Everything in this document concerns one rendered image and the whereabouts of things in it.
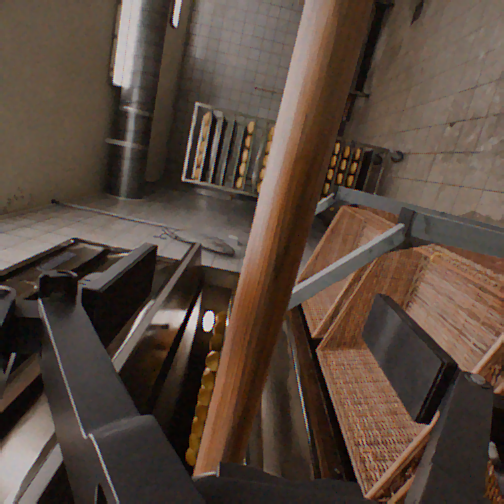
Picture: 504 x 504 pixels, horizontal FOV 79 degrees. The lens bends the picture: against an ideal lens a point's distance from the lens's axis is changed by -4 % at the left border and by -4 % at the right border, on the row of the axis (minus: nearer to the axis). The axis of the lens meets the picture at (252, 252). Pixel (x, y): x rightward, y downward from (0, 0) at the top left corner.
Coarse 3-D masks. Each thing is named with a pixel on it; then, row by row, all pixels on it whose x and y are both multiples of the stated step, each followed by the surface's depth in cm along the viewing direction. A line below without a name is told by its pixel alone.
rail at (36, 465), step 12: (180, 264) 131; (168, 276) 117; (144, 312) 90; (132, 324) 83; (120, 348) 72; (48, 444) 47; (36, 456) 45; (48, 456) 45; (36, 468) 43; (24, 480) 41; (12, 492) 39; (24, 492) 40
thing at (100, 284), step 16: (128, 256) 15; (144, 256) 15; (112, 272) 13; (128, 272) 14; (144, 272) 16; (96, 288) 11; (112, 288) 12; (128, 288) 14; (144, 288) 17; (96, 304) 11; (112, 304) 12; (128, 304) 15; (96, 320) 11; (112, 320) 13; (128, 320) 15; (112, 336) 13
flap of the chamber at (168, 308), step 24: (192, 264) 143; (168, 288) 107; (192, 288) 145; (168, 312) 103; (144, 336) 80; (168, 336) 105; (120, 360) 68; (144, 360) 81; (144, 384) 81; (48, 480) 41
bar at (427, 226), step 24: (336, 192) 95; (360, 192) 96; (408, 216) 50; (432, 216) 49; (456, 216) 97; (384, 240) 51; (408, 240) 52; (432, 240) 50; (456, 240) 50; (480, 240) 50; (336, 264) 54; (360, 264) 53; (312, 288) 54
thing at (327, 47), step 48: (336, 0) 13; (336, 48) 13; (288, 96) 14; (336, 96) 14; (288, 144) 14; (288, 192) 15; (288, 240) 15; (240, 288) 17; (288, 288) 16; (240, 336) 17; (240, 384) 17; (240, 432) 19
